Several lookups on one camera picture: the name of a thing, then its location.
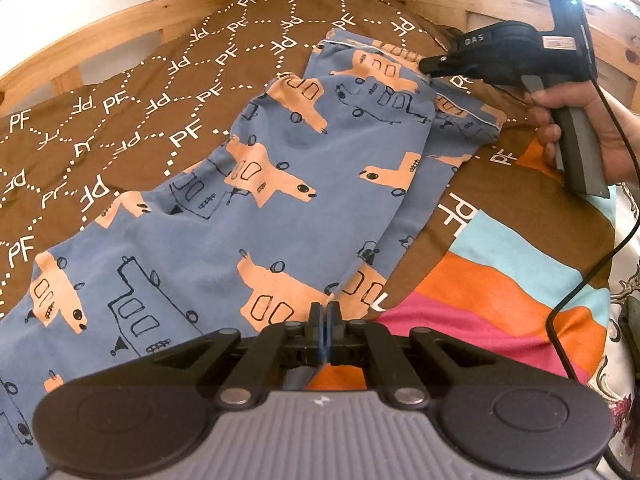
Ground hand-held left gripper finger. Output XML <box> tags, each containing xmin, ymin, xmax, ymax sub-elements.
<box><xmin>327</xmin><ymin>303</ymin><xmax>502</xmax><ymax>407</ymax></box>
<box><xmin>150</xmin><ymin>303</ymin><xmax>329</xmax><ymax>407</ymax></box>

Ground white floral cloth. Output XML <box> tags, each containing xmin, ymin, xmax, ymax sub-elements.
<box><xmin>597</xmin><ymin>180</ymin><xmax>640</xmax><ymax>443</ymax></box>

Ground person's right hand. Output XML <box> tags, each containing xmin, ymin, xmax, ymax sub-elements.
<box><xmin>524</xmin><ymin>79</ymin><xmax>640</xmax><ymax>183</ymax></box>

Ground brown printed blanket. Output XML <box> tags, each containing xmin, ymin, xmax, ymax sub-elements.
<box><xmin>0</xmin><ymin>0</ymin><xmax>617</xmax><ymax>386</ymax></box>

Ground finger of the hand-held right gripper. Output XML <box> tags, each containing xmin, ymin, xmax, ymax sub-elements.
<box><xmin>419</xmin><ymin>54</ymin><xmax>467</xmax><ymax>80</ymax></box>

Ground black cable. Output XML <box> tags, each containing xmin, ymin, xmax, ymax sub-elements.
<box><xmin>546</xmin><ymin>74</ymin><xmax>640</xmax><ymax>478</ymax></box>

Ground blue printed pants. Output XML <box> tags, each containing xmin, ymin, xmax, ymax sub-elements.
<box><xmin>0</xmin><ymin>37</ymin><xmax>502</xmax><ymax>480</ymax></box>

